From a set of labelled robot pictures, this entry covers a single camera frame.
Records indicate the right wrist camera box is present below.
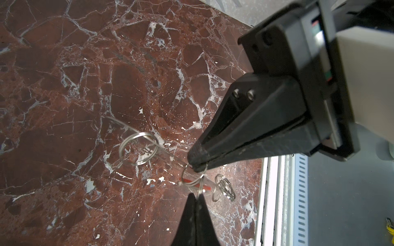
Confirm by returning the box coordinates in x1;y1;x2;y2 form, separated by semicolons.
337;27;394;143

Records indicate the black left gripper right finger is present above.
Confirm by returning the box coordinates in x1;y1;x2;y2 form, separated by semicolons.
195;194;220;246

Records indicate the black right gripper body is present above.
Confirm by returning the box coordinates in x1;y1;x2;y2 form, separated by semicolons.
238;1;360;162

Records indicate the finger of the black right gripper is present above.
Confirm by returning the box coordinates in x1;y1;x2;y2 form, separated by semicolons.
190;118;321;172
188;73;307;160

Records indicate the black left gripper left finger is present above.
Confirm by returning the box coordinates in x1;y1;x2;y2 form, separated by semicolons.
171;193;197;246

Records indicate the white slotted cable duct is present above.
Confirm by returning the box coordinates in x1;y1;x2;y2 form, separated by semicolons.
293;154;308;246

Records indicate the key with red tag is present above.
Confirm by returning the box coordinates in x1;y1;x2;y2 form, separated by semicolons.
178;176;215;193

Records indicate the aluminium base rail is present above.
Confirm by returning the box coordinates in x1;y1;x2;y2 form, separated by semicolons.
254;155;295;246

